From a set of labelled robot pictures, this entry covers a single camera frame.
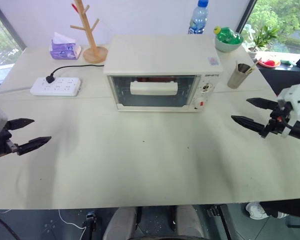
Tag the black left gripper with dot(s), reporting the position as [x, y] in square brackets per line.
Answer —
[1, 143]

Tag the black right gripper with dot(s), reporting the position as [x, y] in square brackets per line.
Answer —
[277, 122]

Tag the white toaster oven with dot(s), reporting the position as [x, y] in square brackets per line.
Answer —
[160, 55]

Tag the steel cup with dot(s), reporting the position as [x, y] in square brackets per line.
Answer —
[236, 77]

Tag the wooden chopstick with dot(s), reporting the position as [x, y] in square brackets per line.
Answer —
[237, 66]
[253, 66]

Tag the red plate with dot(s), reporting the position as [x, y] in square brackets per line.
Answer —
[268, 63]

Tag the white power strip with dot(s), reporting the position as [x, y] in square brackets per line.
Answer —
[56, 86]

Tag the black power plug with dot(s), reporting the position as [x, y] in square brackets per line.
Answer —
[50, 79]

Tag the pale green bowl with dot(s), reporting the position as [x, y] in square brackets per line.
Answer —
[227, 46]

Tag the potted green plant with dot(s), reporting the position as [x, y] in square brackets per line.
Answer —
[261, 37]

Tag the green plastic bottle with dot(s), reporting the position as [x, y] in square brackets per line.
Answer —
[227, 35]

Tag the purple tissue pack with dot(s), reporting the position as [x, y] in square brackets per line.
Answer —
[63, 48]

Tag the white sneaker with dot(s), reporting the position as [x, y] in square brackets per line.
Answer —
[255, 211]

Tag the dark trouser leg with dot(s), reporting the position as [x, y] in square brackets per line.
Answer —
[285, 207]

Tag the black floor device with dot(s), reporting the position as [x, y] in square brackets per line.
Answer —
[90, 223]

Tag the clear blue-capped water bottle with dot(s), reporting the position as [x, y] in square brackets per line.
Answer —
[198, 18]

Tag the black table leg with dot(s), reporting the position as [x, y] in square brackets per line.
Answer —
[223, 220]

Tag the wooden mug tree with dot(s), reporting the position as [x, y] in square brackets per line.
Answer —
[91, 42]

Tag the grey rounded robot leg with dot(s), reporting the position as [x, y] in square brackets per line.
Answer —
[120, 223]
[188, 222]

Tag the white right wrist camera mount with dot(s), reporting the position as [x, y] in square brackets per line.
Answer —
[293, 97]

